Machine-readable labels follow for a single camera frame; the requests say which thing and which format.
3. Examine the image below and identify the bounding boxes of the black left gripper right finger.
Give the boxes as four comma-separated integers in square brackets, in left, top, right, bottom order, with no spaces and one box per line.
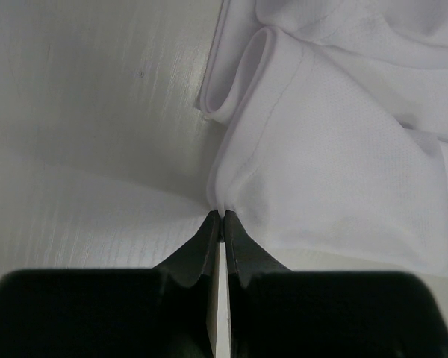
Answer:
[223,210,448,357]

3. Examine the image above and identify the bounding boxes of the white t shirt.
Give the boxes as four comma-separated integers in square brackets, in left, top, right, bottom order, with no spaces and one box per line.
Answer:
[199,1,448,276]

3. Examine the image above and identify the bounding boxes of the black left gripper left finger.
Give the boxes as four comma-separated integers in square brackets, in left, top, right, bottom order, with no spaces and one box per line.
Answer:
[0,211,220,357]

